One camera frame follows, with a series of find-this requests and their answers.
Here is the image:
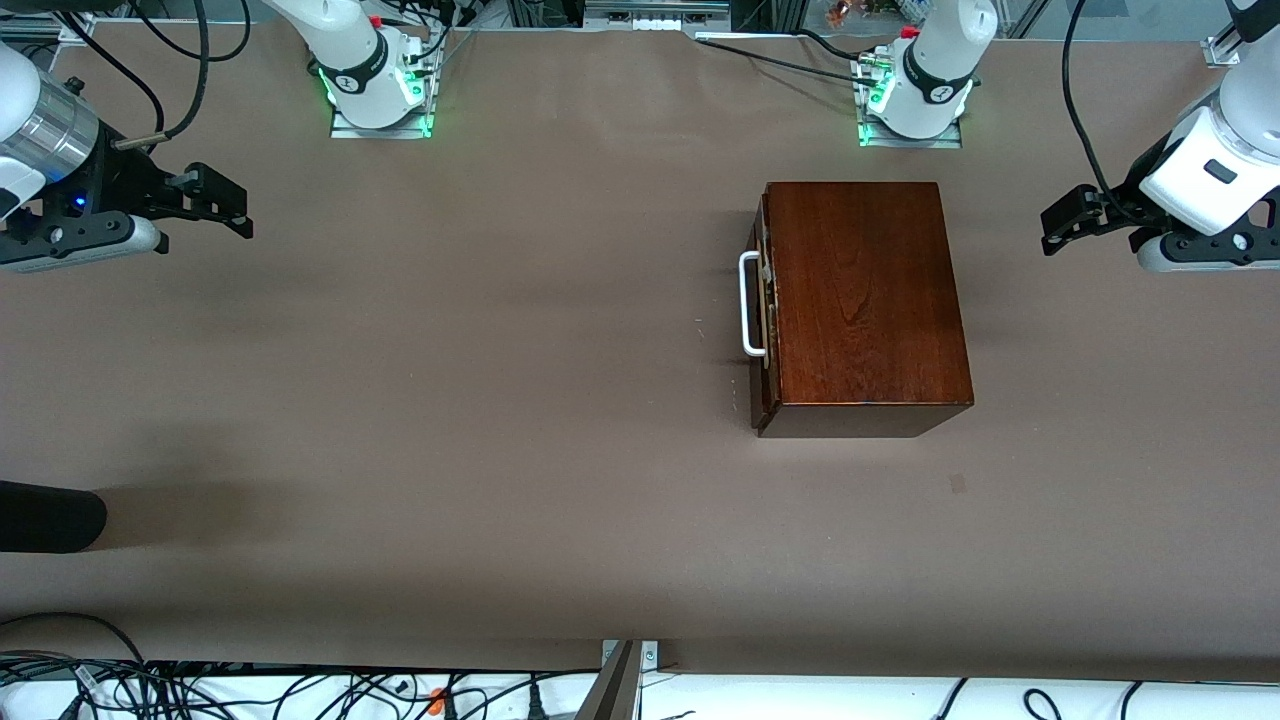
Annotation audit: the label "white power strip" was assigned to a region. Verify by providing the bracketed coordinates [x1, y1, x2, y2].
[585, 0, 731, 33]

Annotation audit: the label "dark brown wooden cabinet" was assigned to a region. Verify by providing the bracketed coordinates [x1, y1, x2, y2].
[750, 181, 975, 439]

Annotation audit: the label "long black table cable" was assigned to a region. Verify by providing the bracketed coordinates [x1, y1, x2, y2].
[695, 35, 881, 87]

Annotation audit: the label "wooden drawer with white handle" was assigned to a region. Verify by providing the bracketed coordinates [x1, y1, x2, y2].
[738, 190, 779, 403]

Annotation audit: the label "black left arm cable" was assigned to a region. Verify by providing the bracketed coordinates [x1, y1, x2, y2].
[1061, 0, 1117, 201]

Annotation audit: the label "tangled black cables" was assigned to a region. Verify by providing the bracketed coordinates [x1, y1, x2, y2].
[0, 612, 601, 720]

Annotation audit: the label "aluminium frame post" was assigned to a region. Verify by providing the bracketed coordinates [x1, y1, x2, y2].
[578, 640, 643, 720]

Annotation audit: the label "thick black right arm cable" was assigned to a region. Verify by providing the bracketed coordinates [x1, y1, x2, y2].
[112, 0, 213, 152]

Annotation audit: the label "aluminium frame rail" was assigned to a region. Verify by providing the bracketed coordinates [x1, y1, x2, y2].
[0, 15, 96, 45]

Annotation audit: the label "black rounded cylinder object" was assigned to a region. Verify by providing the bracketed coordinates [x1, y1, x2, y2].
[0, 480, 108, 554]

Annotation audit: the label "aluminium arm base plate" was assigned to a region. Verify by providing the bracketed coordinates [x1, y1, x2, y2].
[855, 50, 964, 150]
[330, 30, 434, 140]

